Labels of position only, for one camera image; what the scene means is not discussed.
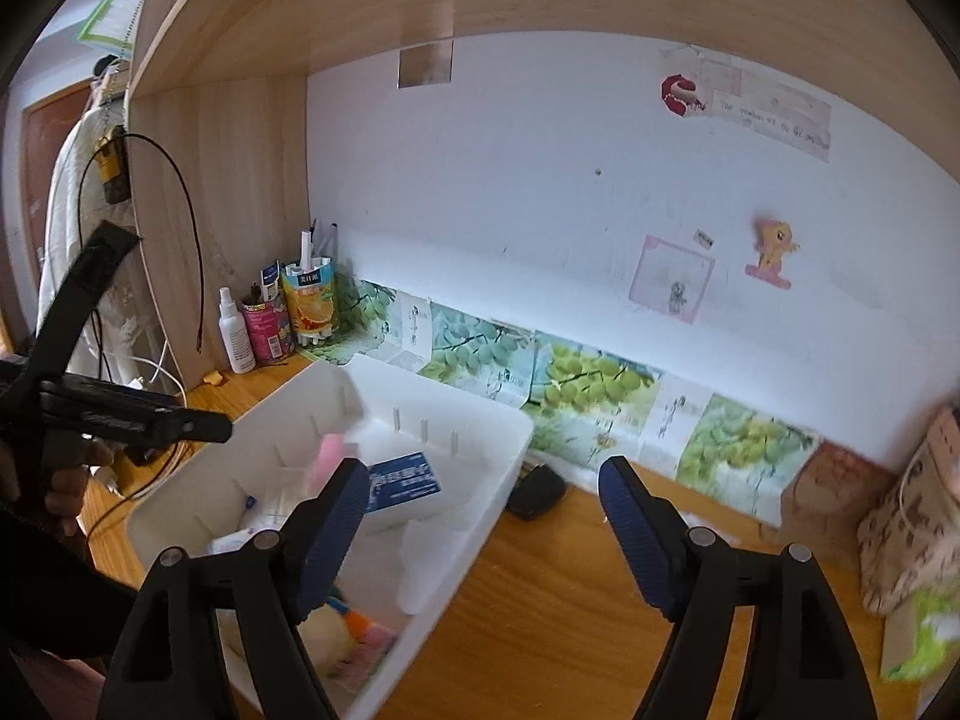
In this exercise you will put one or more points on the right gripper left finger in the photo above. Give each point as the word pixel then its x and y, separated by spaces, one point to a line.
pixel 316 538

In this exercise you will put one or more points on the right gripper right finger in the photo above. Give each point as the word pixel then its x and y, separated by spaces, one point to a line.
pixel 650 532

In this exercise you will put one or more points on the cream oval object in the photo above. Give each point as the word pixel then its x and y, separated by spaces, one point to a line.
pixel 327 640

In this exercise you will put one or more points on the blue label floss box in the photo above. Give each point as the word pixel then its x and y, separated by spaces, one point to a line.
pixel 401 480

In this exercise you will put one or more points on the black usb charger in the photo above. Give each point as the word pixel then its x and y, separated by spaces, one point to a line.
pixel 537 490

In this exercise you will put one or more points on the white plastic storage bin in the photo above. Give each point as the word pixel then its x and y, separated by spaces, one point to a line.
pixel 405 564

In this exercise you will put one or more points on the grape pattern paper boxes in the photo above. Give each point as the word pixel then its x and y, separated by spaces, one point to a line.
pixel 587 405

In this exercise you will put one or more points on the brown cardboard picture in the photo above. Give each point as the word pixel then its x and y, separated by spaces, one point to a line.
pixel 829 497

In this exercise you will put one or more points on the pink pen can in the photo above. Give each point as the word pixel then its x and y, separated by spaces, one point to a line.
pixel 268 327

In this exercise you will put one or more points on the white spray bottle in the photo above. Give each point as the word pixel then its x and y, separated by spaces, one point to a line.
pixel 234 334

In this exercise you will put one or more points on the patterned beige tote bag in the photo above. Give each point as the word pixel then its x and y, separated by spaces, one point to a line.
pixel 909 541

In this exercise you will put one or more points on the yellow hanging device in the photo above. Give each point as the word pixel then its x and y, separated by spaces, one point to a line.
pixel 110 155

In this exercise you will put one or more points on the pink framed sticker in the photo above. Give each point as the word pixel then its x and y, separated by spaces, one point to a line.
pixel 670 279

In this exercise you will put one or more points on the green tissue pack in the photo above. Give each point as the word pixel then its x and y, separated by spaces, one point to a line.
pixel 919 636

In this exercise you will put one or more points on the yellow pony sticker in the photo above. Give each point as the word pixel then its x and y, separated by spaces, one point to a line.
pixel 775 240

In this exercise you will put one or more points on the red character sticker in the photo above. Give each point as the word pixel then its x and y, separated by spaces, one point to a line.
pixel 684 96

